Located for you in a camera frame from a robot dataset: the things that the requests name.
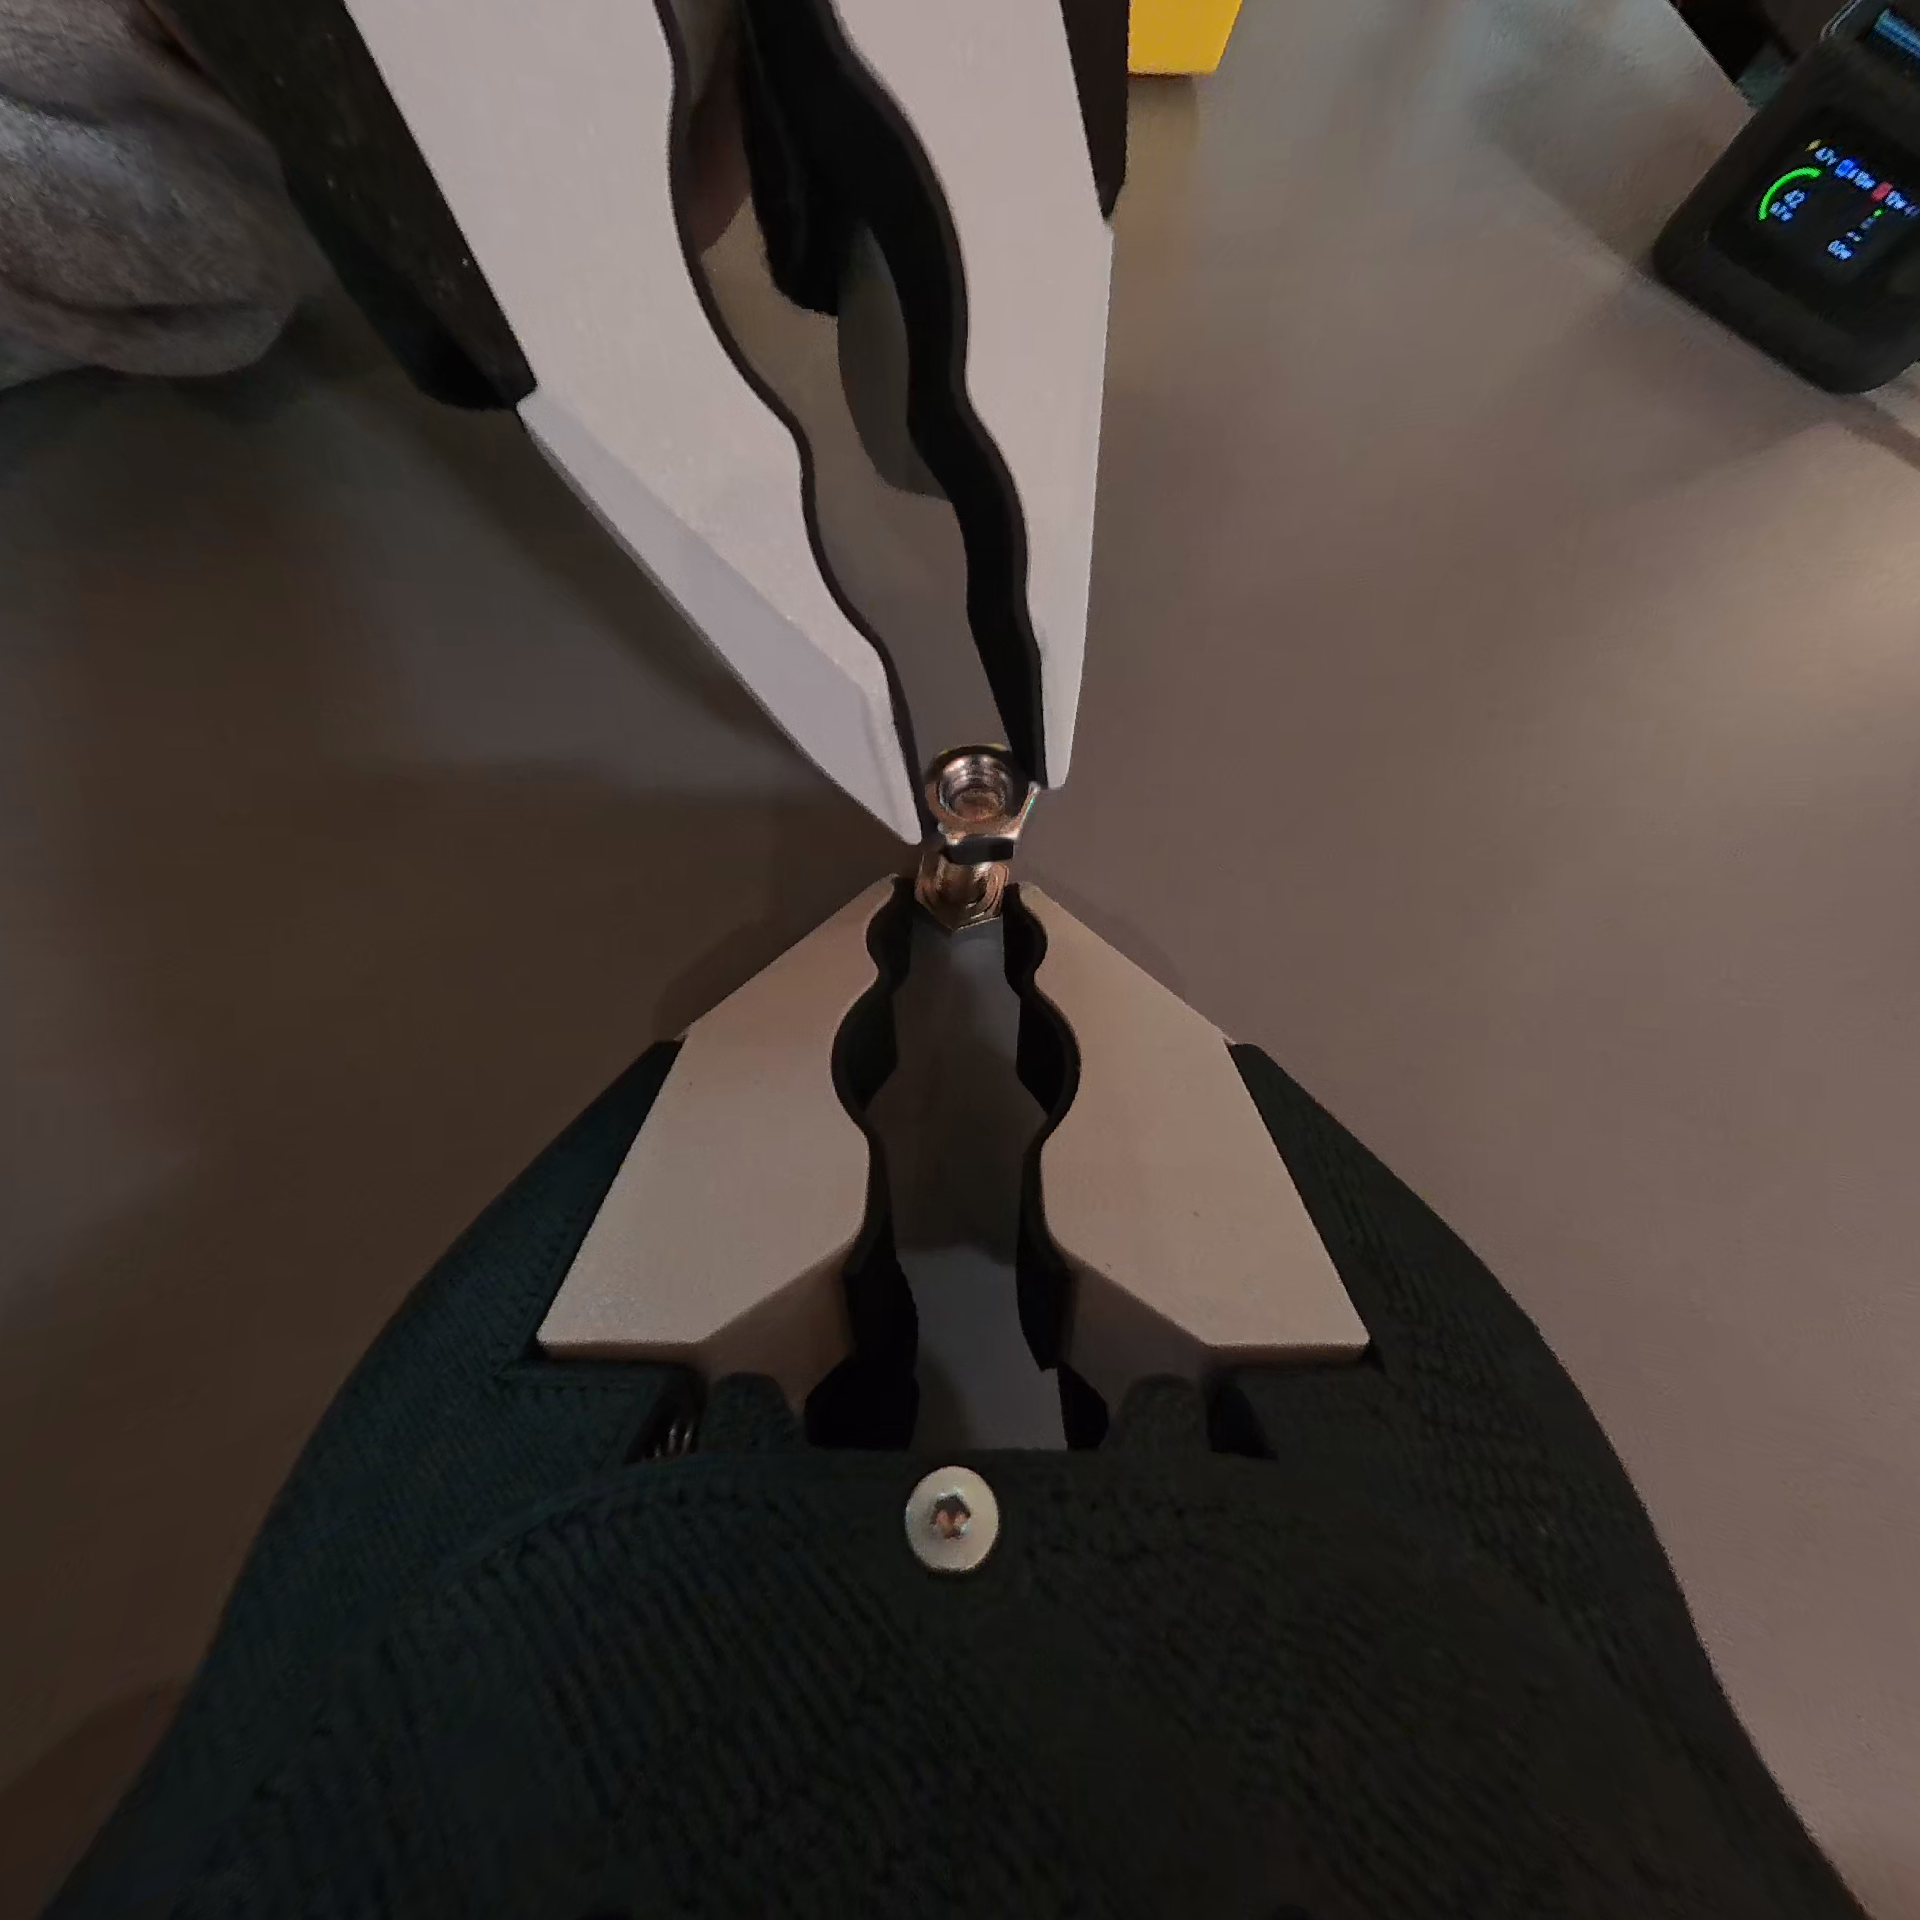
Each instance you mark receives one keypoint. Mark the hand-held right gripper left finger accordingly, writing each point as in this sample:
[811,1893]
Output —
[704,1200]

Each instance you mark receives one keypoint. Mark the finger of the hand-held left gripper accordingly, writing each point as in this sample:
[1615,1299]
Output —
[1036,300]
[569,226]

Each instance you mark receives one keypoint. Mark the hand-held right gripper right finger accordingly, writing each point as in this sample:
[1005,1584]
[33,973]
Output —
[1200,1200]

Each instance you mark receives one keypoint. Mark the large yellow plastic bin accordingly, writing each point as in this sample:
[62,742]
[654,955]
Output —
[1185,31]

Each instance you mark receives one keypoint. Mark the steel hex bolt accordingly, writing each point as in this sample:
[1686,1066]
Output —
[961,888]

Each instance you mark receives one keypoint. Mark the steel hex nut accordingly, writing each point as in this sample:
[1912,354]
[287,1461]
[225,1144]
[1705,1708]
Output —
[941,791]

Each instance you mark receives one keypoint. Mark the black portable power station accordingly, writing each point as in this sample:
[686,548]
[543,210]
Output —
[1724,300]

